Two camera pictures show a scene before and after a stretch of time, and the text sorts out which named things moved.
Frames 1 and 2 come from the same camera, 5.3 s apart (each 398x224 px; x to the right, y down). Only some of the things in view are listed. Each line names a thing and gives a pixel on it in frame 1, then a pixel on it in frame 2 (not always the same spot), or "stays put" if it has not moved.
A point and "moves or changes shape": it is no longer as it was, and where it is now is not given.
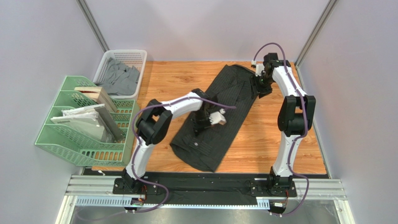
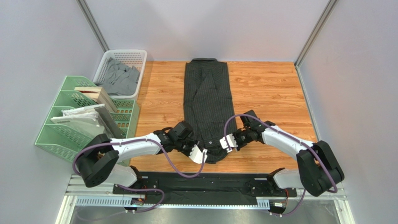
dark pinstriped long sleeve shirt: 232,87 moves or changes shape
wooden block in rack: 99,93 stays put
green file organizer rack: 88,128 stays put
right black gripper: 259,88 to 238,136
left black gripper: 197,128 to 193,143
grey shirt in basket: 119,80 stays put
